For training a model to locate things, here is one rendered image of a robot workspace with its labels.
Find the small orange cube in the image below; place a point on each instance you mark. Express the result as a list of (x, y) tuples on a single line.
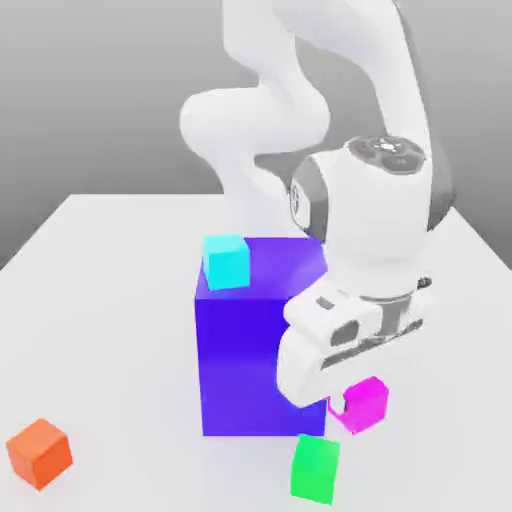
[(38, 454)]

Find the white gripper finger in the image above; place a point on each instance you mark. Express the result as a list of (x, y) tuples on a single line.
[(338, 404)]

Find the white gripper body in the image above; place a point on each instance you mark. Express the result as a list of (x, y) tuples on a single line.
[(300, 368)]

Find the small cyan cube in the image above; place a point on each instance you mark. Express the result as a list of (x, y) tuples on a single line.
[(226, 262)]

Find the small green cube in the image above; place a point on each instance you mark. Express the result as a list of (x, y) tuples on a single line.
[(314, 470)]

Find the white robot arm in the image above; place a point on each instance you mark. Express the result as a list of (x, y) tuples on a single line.
[(372, 224)]

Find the large purple box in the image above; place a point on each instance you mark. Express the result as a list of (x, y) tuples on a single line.
[(240, 360)]

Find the small magenta cube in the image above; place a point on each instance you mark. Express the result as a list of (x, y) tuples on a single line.
[(366, 404)]

